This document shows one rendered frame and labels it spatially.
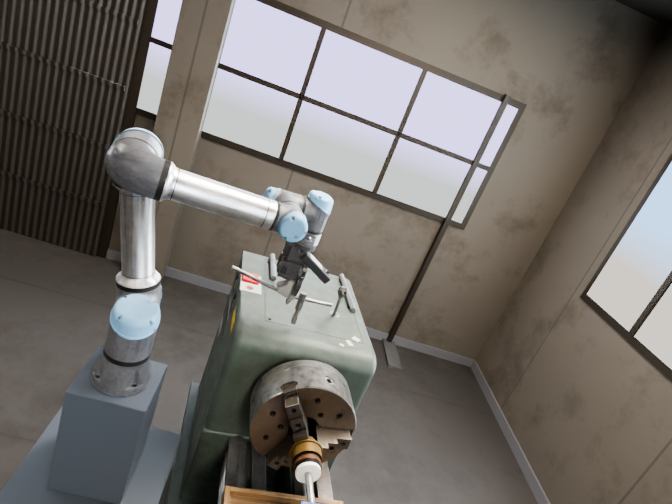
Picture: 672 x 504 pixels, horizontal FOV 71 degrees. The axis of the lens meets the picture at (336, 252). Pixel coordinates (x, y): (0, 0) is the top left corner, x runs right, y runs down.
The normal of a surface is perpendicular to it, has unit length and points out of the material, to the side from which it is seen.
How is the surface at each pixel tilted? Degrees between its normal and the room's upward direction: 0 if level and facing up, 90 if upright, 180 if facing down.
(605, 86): 90
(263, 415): 90
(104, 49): 90
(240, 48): 90
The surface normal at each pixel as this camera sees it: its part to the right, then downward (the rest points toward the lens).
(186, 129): 0.04, 0.39
